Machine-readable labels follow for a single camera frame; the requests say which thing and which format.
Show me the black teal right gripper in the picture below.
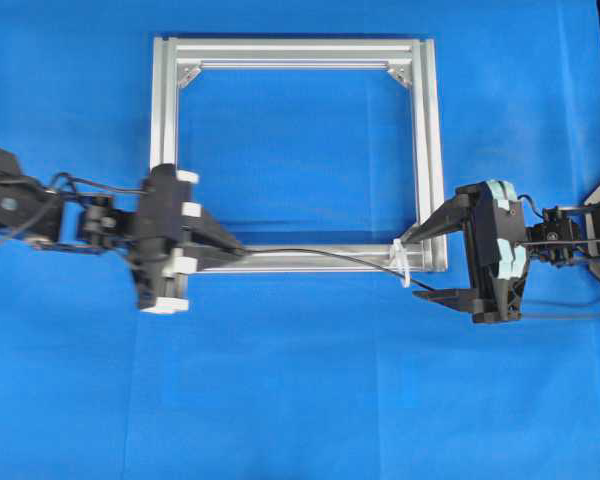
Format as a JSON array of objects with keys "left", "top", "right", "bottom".
[{"left": 402, "top": 180, "right": 530, "bottom": 324}]

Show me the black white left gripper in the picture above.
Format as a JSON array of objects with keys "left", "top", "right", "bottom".
[{"left": 129, "top": 166, "right": 244, "bottom": 314}]

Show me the black usb wire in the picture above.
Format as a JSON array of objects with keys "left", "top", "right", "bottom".
[{"left": 237, "top": 247, "right": 436, "bottom": 292}]

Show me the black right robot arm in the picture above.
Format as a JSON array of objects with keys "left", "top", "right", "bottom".
[{"left": 401, "top": 180, "right": 600, "bottom": 323}]

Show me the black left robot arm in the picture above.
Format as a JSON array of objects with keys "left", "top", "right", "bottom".
[{"left": 0, "top": 148, "right": 246, "bottom": 314}]

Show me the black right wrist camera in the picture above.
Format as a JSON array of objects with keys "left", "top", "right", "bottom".
[{"left": 472, "top": 180, "right": 527, "bottom": 280}]

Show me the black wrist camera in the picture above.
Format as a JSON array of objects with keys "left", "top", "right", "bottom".
[
  {"left": 472, "top": 180, "right": 527, "bottom": 280},
  {"left": 132, "top": 164, "right": 191, "bottom": 242}
]

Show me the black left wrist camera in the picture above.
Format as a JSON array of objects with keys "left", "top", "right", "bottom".
[{"left": 132, "top": 164, "right": 191, "bottom": 242}]

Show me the aluminium extrusion frame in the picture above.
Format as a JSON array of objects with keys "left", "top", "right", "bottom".
[{"left": 150, "top": 37, "right": 448, "bottom": 274}]

